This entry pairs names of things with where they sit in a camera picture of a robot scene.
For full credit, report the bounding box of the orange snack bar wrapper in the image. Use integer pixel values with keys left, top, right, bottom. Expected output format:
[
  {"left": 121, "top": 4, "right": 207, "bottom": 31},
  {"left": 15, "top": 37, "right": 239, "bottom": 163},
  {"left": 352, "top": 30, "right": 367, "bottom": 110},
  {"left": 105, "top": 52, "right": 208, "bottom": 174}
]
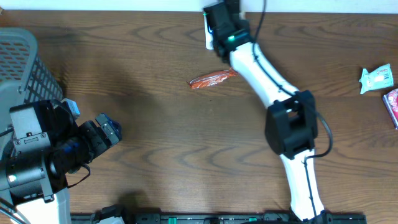
[{"left": 187, "top": 68, "right": 239, "bottom": 90}]

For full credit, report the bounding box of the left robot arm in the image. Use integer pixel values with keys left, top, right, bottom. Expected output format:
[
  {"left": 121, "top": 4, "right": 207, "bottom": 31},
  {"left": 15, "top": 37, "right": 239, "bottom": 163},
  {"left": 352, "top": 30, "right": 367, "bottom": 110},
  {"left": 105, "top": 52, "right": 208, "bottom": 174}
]
[{"left": 1, "top": 99, "right": 127, "bottom": 224}]

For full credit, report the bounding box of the pink purple snack bag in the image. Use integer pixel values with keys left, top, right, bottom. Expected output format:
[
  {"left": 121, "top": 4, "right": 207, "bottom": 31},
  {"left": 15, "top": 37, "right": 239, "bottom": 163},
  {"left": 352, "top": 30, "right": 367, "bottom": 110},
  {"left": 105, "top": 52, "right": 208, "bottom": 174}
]
[{"left": 382, "top": 89, "right": 398, "bottom": 129}]

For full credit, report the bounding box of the grey plastic basket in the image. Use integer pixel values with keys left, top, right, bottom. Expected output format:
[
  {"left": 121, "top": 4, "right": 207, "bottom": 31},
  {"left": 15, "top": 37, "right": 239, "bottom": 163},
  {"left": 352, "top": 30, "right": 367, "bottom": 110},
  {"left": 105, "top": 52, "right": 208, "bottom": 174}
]
[{"left": 1, "top": 28, "right": 63, "bottom": 131}]

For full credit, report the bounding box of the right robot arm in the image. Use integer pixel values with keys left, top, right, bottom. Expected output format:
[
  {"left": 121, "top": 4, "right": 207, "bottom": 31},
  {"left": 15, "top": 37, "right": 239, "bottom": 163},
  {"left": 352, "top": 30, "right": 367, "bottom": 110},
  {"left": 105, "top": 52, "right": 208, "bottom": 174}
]
[{"left": 203, "top": 1, "right": 324, "bottom": 223}]

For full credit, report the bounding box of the green wet wipes packet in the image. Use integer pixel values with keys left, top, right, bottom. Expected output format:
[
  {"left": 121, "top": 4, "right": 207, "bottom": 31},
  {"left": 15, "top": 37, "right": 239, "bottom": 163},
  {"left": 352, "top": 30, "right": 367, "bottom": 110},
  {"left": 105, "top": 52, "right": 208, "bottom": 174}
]
[{"left": 359, "top": 63, "right": 394, "bottom": 94}]

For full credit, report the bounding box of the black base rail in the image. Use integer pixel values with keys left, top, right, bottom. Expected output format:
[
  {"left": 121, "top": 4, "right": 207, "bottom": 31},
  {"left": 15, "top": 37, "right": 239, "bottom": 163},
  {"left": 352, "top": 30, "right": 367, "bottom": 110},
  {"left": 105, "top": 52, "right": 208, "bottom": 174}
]
[{"left": 71, "top": 205, "right": 367, "bottom": 224}]

